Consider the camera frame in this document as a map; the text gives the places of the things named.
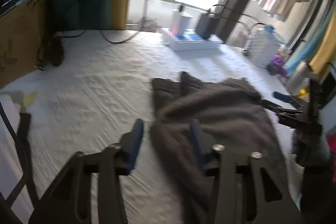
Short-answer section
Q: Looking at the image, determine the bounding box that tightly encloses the dark grey leopard garment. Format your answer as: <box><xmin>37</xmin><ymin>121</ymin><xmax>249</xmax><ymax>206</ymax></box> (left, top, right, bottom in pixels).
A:
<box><xmin>150</xmin><ymin>72</ymin><xmax>288</xmax><ymax>223</ymax></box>

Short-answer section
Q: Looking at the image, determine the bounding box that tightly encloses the grey thermos bottle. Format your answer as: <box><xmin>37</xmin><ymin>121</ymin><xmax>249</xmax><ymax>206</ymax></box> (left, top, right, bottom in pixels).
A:
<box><xmin>286</xmin><ymin>60</ymin><xmax>313</xmax><ymax>95</ymax></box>

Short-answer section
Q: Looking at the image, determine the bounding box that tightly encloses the white perforated basket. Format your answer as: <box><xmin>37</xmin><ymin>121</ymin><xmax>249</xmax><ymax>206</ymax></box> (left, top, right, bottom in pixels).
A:
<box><xmin>243</xmin><ymin>24</ymin><xmax>285</xmax><ymax>68</ymax></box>

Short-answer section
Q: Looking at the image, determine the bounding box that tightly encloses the black charger adapter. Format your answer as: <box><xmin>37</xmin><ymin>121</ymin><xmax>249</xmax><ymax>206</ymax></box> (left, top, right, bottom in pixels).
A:
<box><xmin>195</xmin><ymin>13</ymin><xmax>218</xmax><ymax>40</ymax></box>

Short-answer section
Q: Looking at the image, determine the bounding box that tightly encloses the white power strip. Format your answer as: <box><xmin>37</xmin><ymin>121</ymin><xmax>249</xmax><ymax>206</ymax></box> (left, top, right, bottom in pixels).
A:
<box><xmin>160</xmin><ymin>28</ymin><xmax>223</xmax><ymax>51</ymax></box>

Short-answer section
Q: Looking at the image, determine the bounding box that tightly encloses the white textured bedspread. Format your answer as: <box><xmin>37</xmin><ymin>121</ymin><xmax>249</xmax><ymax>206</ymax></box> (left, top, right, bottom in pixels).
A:
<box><xmin>1</xmin><ymin>31</ymin><xmax>290</xmax><ymax>223</ymax></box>

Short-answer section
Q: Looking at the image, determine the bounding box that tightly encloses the white charger adapter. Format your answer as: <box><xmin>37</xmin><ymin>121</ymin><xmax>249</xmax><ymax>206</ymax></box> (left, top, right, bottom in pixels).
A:
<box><xmin>169</xmin><ymin>10</ymin><xmax>193</xmax><ymax>36</ymax></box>

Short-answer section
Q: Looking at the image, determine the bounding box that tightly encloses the brown cardboard box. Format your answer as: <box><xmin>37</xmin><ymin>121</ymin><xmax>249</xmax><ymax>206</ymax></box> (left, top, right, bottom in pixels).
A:
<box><xmin>0</xmin><ymin>0</ymin><xmax>45</xmax><ymax>88</ymax></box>

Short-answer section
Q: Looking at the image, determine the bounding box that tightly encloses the black cable on bed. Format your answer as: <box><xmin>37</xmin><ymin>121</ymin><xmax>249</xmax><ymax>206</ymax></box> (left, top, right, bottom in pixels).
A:
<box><xmin>35</xmin><ymin>28</ymin><xmax>142</xmax><ymax>71</ymax></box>

